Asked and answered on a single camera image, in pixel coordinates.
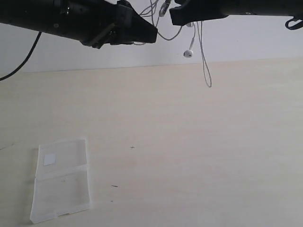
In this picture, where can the white sticker label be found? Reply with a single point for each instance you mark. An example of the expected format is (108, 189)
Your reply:
(49, 159)

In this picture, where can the clear plastic storage case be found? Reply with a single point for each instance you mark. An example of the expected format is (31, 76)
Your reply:
(61, 188)

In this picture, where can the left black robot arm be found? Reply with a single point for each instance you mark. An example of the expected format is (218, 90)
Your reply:
(46, 16)

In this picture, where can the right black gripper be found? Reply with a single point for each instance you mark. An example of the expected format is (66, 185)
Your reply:
(196, 10)

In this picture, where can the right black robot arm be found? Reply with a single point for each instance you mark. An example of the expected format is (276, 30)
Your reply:
(286, 8)

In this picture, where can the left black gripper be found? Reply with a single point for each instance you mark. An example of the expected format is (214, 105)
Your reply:
(98, 22)

